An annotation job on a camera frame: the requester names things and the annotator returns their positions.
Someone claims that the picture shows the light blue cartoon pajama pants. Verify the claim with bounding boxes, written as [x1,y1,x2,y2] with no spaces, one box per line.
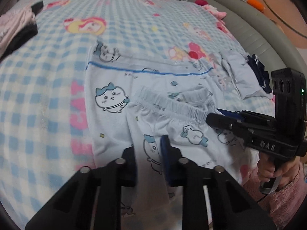
[85,40,253,217]

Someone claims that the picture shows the person's right hand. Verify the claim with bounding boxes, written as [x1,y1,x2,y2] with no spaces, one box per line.
[257,152,300,189]

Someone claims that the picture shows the navy striped folded garment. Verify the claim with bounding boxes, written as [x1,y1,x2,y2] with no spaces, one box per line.
[247,55,273,94]

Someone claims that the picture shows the folded light blue garment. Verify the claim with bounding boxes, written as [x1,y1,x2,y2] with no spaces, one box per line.
[220,50,273,99]

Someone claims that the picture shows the blue checkered cartoon blanket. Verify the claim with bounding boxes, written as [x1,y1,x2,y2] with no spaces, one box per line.
[0,0,276,228]

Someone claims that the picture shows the grey padded headboard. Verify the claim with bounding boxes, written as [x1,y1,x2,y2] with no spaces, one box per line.
[189,0,306,74]

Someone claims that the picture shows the orange carrot plush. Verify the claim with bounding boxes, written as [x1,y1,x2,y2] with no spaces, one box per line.
[242,0,265,12]

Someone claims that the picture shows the pink plush toy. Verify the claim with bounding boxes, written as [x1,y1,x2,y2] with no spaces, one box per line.
[203,4,227,20]

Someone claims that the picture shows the red round plush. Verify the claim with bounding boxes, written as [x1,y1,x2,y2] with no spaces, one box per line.
[194,0,209,6]

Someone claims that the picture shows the black garment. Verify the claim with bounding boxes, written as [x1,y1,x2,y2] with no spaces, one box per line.
[1,1,44,60]

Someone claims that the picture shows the pink cartoon pajama garment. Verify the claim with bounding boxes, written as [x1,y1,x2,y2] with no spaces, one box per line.
[1,7,36,56]

